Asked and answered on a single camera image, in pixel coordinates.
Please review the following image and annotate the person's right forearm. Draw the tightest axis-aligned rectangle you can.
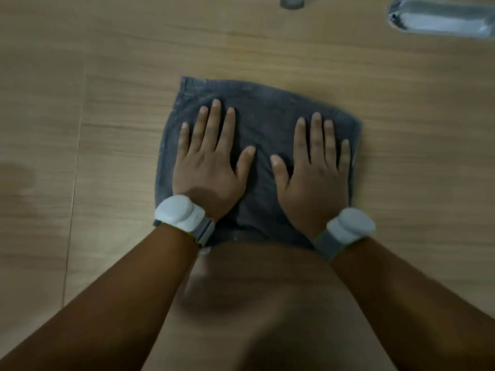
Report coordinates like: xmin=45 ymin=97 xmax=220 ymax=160
xmin=329 ymin=237 xmax=495 ymax=371

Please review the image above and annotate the silver oval cable grommet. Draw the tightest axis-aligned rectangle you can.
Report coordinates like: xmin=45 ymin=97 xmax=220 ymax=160
xmin=386 ymin=0 xmax=495 ymax=40

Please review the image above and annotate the person's left hand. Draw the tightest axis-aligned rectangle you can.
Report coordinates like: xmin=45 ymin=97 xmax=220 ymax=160
xmin=172 ymin=98 xmax=257 ymax=224

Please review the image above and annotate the person's left forearm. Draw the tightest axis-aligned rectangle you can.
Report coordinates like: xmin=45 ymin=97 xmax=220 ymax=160
xmin=0 ymin=223 xmax=201 ymax=371

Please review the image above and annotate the white wrist tracker grey band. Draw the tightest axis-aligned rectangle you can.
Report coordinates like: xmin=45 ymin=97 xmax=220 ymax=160
xmin=153 ymin=194 xmax=216 ymax=248
xmin=312 ymin=207 xmax=377 ymax=262

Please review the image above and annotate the grey cloth towel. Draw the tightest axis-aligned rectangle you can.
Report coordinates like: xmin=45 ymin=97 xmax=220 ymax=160
xmin=153 ymin=76 xmax=364 ymax=255

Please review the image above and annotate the person's right hand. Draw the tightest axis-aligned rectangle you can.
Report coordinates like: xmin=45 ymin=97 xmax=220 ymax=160
xmin=269 ymin=111 xmax=352 ymax=243

